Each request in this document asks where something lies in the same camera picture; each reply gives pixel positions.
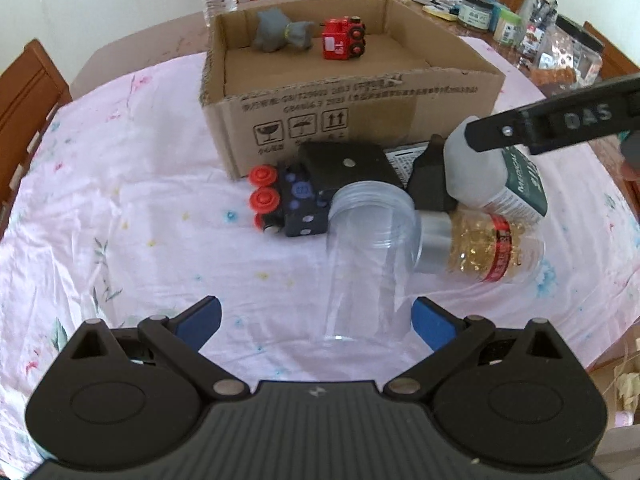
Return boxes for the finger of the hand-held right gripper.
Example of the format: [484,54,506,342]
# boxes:
[464,74,640,156]
[407,134,457,212]

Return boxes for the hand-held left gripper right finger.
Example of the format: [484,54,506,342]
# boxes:
[384,296,576,401]

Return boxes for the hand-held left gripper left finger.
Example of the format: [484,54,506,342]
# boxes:
[62,296,249,401]

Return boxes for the clear packet white label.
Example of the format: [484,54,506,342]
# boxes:
[385,146,432,186]

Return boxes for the white bottle green label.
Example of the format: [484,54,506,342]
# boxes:
[442,116,549,226]

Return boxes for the gold capsule bottle red label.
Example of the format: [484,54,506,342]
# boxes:
[412,207,546,286]

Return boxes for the clear plastic jar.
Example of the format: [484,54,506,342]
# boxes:
[322,180,426,343]

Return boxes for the brown cardboard box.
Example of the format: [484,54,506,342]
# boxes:
[199,0,507,182]

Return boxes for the black toy train red wheels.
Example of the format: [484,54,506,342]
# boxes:
[247,162,333,238]

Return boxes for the clear container black lid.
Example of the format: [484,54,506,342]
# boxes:
[537,15,606,86]

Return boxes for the clear cup of pens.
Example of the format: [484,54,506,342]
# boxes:
[517,0,558,56]

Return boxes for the jar with green lid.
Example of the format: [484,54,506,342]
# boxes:
[492,7,523,46]

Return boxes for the glass jar black lid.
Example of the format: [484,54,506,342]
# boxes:
[459,0,496,33]

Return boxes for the pink floral tablecloth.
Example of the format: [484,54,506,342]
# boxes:
[0,35,640,461]

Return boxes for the flat yellow tin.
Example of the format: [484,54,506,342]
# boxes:
[424,2,460,22]

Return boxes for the grey soft toy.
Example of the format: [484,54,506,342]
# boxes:
[251,8,317,53]

